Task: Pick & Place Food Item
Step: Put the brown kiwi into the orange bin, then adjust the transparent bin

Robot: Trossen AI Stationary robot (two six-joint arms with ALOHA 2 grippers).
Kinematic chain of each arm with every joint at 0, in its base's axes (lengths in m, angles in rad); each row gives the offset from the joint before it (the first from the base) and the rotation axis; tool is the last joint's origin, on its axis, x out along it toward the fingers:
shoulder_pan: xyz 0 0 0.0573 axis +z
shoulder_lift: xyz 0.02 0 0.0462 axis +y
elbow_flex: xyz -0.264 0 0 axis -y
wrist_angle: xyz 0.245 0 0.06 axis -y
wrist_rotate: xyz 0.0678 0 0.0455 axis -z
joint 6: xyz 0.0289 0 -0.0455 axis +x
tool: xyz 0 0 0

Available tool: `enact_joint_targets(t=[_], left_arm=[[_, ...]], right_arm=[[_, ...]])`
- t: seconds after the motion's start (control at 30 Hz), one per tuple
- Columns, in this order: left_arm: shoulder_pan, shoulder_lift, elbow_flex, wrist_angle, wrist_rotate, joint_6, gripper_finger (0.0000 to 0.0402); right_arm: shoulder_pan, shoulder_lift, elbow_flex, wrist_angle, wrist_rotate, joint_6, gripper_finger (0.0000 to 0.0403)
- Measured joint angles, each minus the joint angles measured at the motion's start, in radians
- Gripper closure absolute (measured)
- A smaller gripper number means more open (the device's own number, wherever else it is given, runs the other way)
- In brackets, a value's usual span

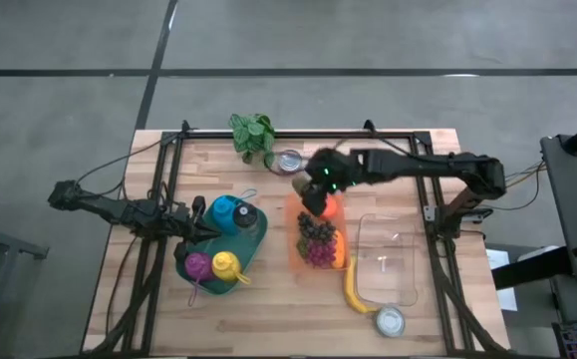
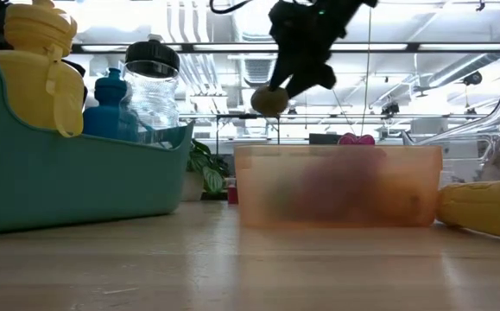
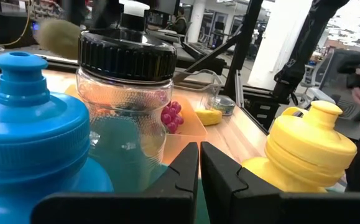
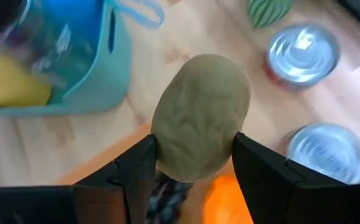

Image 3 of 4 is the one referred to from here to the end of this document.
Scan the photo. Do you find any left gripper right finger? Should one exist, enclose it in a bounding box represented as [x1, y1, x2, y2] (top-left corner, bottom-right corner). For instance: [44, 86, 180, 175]
[200, 141, 360, 224]

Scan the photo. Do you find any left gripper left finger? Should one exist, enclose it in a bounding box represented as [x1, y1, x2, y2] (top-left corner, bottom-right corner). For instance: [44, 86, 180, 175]
[30, 142, 200, 224]

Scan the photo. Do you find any brown kiwi fruit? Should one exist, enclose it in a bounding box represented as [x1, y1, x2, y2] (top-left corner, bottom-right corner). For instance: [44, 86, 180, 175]
[35, 17, 83, 60]

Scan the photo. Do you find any teal plastic bin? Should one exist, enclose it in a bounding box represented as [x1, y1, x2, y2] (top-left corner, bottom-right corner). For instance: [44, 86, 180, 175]
[86, 116, 348, 224]

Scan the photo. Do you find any clear bottle black cap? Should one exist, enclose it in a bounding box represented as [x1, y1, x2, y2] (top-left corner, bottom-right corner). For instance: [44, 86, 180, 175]
[75, 0, 178, 194]

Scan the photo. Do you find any yellow plastic bottle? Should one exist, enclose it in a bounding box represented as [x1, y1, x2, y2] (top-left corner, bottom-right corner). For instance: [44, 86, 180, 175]
[241, 100, 358, 193]

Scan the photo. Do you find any red toy grape bunch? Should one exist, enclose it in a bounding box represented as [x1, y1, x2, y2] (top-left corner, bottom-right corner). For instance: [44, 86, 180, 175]
[160, 100, 185, 134]

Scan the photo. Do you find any yellow toy banana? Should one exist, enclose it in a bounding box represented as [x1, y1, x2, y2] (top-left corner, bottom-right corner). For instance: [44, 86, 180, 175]
[194, 108, 223, 127]

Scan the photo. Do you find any silver tin can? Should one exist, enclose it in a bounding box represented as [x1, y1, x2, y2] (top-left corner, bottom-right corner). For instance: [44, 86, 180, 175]
[209, 95, 236, 116]

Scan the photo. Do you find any blue plastic bottle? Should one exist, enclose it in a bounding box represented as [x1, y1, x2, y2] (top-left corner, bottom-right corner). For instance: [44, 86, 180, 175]
[0, 51, 115, 224]

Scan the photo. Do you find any clear plastic container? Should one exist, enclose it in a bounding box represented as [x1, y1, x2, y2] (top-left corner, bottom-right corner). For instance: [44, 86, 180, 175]
[172, 68, 224, 110]

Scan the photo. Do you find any black computer tower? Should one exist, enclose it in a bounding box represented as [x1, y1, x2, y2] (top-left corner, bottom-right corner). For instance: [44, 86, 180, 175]
[0, 11, 38, 48]

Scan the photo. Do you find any orange translucent container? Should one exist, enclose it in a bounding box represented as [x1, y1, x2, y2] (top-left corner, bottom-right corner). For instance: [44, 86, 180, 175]
[64, 83, 208, 166]

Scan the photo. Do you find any yellow hanging cable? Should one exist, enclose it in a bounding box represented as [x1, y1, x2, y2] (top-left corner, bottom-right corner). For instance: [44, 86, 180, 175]
[10, 0, 32, 47]

